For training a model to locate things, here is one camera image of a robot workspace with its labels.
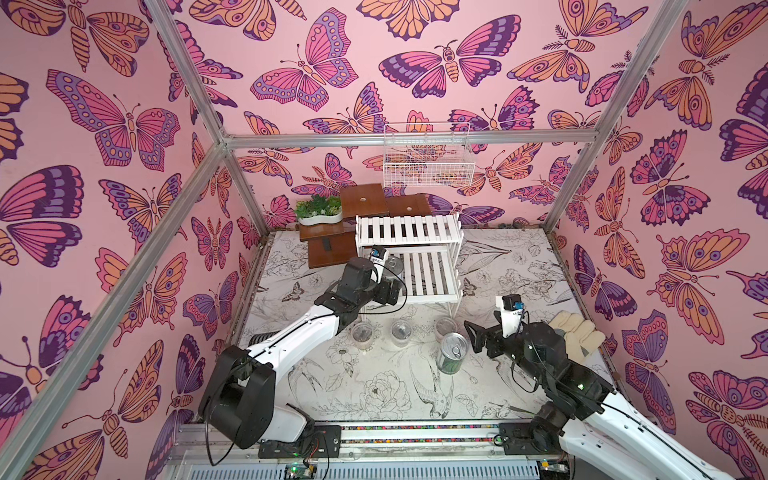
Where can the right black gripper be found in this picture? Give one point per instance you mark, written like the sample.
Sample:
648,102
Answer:
491,342

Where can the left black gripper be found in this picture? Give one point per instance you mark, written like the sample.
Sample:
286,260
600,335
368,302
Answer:
383,290

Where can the jar with yellow seeds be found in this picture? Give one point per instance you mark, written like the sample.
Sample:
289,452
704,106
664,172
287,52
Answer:
362,335

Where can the jar with purple seeds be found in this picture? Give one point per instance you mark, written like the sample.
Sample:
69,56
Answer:
401,332

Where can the green watermelon can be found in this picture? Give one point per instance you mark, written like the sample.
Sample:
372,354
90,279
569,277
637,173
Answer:
452,351

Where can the jar with red seeds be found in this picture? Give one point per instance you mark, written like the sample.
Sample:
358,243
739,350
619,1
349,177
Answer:
444,326

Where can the silver tin can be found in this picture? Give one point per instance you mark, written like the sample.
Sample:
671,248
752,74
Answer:
394,267

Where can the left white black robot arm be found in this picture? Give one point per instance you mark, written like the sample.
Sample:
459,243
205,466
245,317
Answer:
239,399

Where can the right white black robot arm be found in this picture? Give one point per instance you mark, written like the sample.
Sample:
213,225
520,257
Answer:
584,415

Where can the white wooden two-tier shelf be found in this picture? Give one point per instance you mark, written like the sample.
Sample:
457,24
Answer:
427,246

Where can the beige oven glove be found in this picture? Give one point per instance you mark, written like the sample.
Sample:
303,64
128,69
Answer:
582,338

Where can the brown wooden stand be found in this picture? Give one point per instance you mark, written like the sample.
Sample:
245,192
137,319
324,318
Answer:
333,243

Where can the green plant in white pot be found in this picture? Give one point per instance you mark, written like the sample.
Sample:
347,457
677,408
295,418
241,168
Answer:
319,210

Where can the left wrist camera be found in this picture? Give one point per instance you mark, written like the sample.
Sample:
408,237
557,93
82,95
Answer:
378,256

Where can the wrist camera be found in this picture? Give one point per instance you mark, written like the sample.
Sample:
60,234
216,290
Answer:
378,256
510,311

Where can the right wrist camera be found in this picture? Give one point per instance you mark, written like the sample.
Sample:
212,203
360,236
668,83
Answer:
510,311

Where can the white wire basket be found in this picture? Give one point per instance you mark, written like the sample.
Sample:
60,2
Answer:
425,158

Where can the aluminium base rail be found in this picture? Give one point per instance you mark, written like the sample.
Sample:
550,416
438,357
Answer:
464,449

